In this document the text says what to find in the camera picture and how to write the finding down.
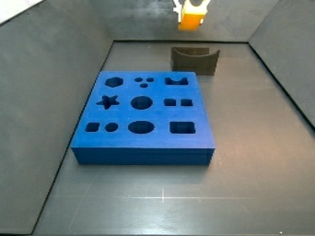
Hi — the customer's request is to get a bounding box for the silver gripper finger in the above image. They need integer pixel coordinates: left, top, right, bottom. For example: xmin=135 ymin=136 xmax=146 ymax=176
xmin=199 ymin=0 xmax=212 ymax=24
xmin=172 ymin=0 xmax=182 ymax=22

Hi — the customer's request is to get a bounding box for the blue foam shape-sorter block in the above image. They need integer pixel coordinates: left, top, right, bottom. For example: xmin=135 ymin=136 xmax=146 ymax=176
xmin=71 ymin=71 xmax=215 ymax=165

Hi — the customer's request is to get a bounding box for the dark grey curved fixture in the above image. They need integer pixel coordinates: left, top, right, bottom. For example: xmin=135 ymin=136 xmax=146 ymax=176
xmin=171 ymin=47 xmax=220 ymax=76

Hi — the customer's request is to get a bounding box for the yellow arch object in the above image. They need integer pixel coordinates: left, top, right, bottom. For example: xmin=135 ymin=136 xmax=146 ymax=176
xmin=179 ymin=0 xmax=207 ymax=30

